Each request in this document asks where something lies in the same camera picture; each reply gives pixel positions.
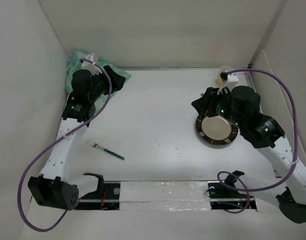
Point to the yellow cup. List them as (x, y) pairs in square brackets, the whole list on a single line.
[(222, 69)]

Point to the fork with teal handle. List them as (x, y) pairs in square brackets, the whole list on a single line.
[(95, 145)]

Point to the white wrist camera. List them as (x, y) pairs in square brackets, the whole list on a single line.
[(230, 81), (89, 63)]

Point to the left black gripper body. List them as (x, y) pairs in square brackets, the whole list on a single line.
[(101, 86)]

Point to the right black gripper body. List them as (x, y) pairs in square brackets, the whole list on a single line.
[(219, 104)]

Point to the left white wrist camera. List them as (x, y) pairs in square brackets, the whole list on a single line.
[(89, 63)]

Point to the dark rimmed cream plate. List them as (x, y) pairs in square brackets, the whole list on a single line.
[(215, 132)]

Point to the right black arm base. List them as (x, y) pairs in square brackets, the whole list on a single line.
[(222, 198)]

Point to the green patterned cloth napkin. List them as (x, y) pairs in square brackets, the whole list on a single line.
[(74, 64)]

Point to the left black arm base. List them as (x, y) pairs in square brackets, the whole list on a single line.
[(108, 199)]

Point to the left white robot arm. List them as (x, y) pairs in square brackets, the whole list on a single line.
[(54, 187)]

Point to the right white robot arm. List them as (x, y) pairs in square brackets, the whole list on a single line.
[(241, 107)]

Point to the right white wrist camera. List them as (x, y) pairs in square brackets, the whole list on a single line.
[(230, 81)]

